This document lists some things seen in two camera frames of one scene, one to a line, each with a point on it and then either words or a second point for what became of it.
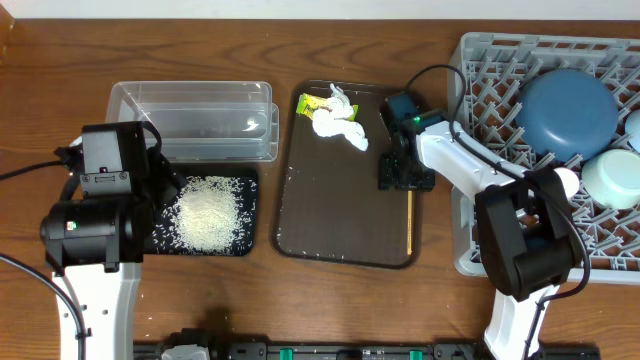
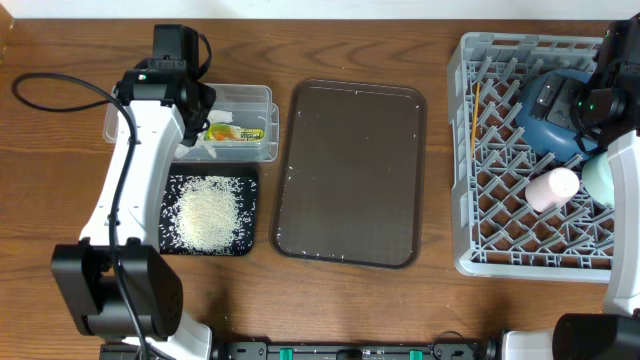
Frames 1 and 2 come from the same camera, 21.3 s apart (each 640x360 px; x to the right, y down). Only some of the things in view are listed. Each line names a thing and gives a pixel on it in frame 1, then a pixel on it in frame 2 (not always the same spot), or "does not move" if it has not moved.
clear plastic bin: [202, 121] does not move
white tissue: [334, 120] to [214, 116]
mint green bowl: [612, 178] does not move
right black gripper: [386, 177] to [569, 93]
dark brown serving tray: [330, 207] does not move
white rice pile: [204, 216] does not move
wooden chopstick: [410, 223] to [475, 118]
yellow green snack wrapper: [307, 104] to [228, 132]
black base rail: [373, 351] does not move
